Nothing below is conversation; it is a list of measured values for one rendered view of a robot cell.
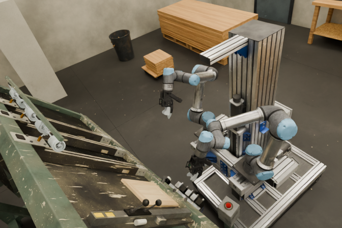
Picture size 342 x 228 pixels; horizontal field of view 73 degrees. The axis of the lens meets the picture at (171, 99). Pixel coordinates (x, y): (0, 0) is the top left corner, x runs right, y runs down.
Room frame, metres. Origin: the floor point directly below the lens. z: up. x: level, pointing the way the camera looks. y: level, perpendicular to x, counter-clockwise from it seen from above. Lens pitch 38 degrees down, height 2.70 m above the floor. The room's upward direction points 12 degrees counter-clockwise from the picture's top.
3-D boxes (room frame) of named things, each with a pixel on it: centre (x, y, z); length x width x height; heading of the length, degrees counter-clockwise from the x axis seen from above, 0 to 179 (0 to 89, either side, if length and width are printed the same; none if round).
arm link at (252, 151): (1.04, -0.52, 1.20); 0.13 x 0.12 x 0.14; 2
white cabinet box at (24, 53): (4.51, 2.59, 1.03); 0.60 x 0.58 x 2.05; 27
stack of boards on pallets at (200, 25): (5.53, -1.15, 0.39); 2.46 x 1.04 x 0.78; 27
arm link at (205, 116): (1.50, -0.29, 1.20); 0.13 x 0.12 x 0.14; 47
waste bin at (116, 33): (5.60, 0.90, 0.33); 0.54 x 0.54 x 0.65
